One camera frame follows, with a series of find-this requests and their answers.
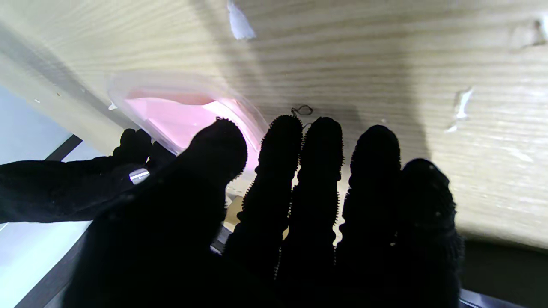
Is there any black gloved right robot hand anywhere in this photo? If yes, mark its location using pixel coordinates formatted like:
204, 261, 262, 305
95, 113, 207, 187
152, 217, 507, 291
0, 128, 176, 224

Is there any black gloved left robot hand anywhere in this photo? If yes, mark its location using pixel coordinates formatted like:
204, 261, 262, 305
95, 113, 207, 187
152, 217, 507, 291
64, 114, 465, 308

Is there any clear plastic lid pink sheet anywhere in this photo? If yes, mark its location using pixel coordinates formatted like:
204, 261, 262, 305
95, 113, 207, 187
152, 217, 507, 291
107, 73, 270, 172

